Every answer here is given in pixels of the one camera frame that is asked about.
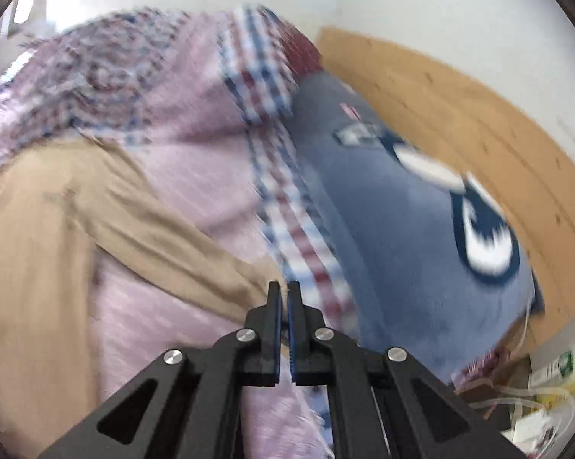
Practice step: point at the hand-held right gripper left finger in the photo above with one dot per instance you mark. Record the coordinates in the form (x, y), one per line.
(278, 344)

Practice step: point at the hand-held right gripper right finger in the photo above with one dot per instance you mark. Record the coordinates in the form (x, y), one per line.
(294, 344)

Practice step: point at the tan garment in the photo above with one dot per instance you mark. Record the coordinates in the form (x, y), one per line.
(38, 248)

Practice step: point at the plaid bed sheet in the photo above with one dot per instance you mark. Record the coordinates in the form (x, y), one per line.
(148, 325)

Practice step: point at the blue plush pillow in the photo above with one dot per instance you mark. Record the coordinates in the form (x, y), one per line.
(387, 248)

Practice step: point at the white box green label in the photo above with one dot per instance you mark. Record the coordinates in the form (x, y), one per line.
(550, 370)

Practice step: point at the wooden headboard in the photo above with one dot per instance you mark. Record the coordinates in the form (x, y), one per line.
(483, 119)

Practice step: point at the dark red pillow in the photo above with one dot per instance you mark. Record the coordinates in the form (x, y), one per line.
(304, 50)

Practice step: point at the plaid and lilac quilt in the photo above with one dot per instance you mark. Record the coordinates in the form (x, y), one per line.
(124, 67)

